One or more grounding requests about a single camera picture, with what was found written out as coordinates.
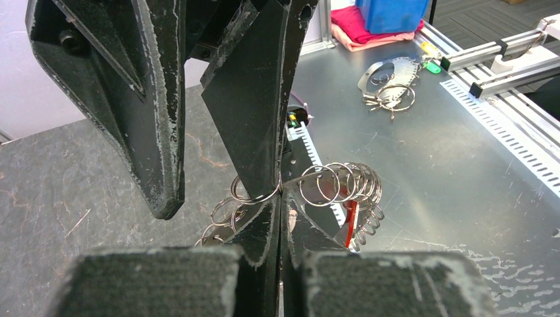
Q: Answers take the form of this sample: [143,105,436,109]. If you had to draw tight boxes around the red plastic tag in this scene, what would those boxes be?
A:
[345,200,359,249]

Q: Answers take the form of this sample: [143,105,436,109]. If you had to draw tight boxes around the outer aluminium frame bars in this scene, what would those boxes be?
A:
[416,15,559,146]

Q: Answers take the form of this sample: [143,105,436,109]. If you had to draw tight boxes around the pink folded cloth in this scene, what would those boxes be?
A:
[331,5,425,52]

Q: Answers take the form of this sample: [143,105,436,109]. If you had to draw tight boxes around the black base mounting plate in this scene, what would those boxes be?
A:
[281,137,340,238]

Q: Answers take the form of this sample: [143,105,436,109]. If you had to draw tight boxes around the spare metal key ring plate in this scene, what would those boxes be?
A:
[357,57,421,120]

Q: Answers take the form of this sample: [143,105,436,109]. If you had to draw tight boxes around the outer white slotted duct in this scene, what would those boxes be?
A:
[440,79,559,195]

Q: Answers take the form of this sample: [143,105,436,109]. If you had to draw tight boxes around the green key tag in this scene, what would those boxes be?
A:
[423,61,442,74]

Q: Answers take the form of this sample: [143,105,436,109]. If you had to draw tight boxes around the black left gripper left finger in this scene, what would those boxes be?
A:
[46,195,280,316]

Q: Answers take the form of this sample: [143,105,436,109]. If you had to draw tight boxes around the blue plastic bin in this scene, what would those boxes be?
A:
[355,0,429,34]

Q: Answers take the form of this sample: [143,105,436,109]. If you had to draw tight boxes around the large ring of keyrings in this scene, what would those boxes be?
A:
[194,162,386,254]

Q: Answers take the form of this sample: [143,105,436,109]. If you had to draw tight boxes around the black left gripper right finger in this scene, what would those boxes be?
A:
[279,190,497,316]

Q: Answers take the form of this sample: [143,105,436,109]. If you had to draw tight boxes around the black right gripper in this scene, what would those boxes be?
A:
[26,0,317,220]

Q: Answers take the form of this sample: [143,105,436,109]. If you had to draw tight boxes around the white toothed cable duct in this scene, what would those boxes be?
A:
[285,123,346,228]

